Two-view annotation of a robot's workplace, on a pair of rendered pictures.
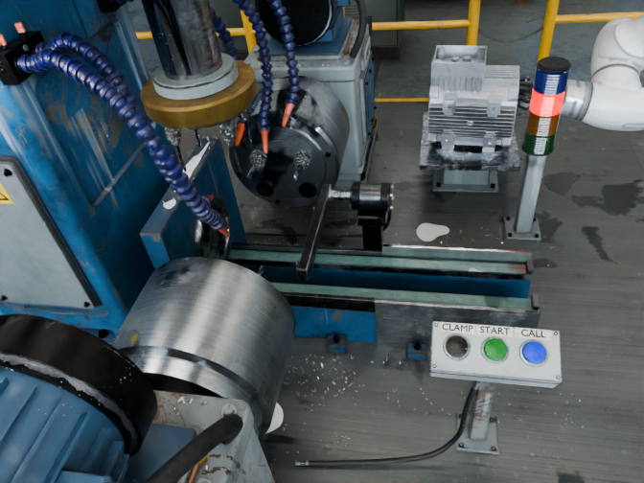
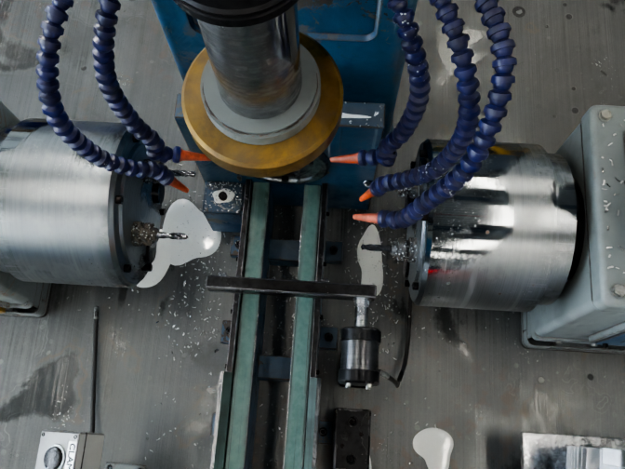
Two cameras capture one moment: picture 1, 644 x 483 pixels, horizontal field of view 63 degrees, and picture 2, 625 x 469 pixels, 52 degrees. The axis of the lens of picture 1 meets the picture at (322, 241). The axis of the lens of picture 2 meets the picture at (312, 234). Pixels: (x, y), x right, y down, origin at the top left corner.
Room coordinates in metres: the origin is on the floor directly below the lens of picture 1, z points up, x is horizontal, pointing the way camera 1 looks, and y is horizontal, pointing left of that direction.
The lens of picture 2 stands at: (0.79, -0.21, 1.97)
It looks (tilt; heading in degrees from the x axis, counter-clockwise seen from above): 73 degrees down; 81
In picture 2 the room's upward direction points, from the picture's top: 4 degrees counter-clockwise
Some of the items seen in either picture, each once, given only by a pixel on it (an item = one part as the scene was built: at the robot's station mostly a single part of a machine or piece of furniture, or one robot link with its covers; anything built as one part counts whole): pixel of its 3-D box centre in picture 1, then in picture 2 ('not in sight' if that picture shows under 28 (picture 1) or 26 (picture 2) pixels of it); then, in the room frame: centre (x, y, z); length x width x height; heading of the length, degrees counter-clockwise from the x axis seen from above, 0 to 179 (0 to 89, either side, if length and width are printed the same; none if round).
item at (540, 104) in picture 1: (546, 99); not in sight; (0.93, -0.48, 1.14); 0.06 x 0.06 x 0.04
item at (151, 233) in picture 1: (191, 247); (287, 140); (0.83, 0.27, 0.97); 0.30 x 0.11 x 0.34; 164
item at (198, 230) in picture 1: (215, 233); (283, 165); (0.81, 0.21, 1.02); 0.15 x 0.02 x 0.15; 164
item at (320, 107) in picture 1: (294, 134); (498, 226); (1.11, 0.03, 1.04); 0.41 x 0.25 x 0.25; 164
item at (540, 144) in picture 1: (539, 138); not in sight; (0.93, -0.48, 1.05); 0.06 x 0.06 x 0.04
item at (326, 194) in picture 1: (316, 228); (290, 288); (0.78, 0.01, 1.01); 0.26 x 0.04 x 0.03; 164
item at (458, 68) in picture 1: (458, 68); not in sight; (1.19, -0.38, 1.11); 0.12 x 0.11 x 0.07; 69
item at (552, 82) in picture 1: (551, 78); not in sight; (0.93, -0.48, 1.19); 0.06 x 0.06 x 0.04
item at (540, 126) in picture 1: (542, 119); not in sight; (0.93, -0.48, 1.10); 0.06 x 0.06 x 0.04
